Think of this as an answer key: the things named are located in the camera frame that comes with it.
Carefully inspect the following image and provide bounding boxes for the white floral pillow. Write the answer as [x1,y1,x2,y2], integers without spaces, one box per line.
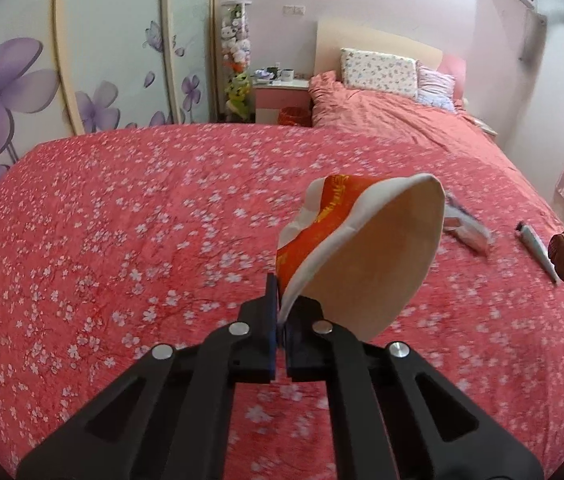
[339,48,420,101]

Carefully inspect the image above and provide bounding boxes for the pink white nightstand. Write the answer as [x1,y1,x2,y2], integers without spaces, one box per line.
[253,79,313,126]

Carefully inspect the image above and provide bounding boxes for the small bedside table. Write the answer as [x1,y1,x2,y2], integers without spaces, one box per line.
[467,115,499,139]

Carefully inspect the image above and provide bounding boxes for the cream headboard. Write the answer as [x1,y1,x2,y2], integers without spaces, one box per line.
[314,16,444,78]

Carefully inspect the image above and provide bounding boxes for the crushed orange white paper cup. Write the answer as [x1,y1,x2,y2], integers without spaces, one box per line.
[276,173,447,340]

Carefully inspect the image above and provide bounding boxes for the coral bed duvet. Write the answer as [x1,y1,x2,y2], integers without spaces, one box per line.
[309,71,563,221]

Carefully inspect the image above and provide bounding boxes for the pink striped pillow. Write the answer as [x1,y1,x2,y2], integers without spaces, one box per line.
[416,61,458,111]

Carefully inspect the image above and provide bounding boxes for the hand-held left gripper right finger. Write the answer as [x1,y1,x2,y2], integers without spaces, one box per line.
[284,296,545,480]

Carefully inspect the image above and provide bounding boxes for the wardrobe with purple flowers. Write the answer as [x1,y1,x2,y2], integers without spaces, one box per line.
[0,0,217,221]

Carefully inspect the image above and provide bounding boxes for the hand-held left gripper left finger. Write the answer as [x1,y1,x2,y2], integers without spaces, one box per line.
[16,274,283,480]

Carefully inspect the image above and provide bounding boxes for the red patterned box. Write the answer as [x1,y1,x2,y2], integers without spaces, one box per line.
[278,106,311,127]

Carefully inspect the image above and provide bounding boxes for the light blue squeezed tube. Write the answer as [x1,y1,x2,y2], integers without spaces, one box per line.
[514,221,562,286]

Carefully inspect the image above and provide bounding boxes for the pink headboard panel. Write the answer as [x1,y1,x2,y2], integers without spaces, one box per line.
[437,55,468,111]

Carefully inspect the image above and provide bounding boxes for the tall tube of plush toys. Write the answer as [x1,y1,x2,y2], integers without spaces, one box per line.
[219,1,255,122]

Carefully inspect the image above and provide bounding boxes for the dark blue and white wrapper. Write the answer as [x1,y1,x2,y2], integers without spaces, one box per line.
[443,192,493,257]

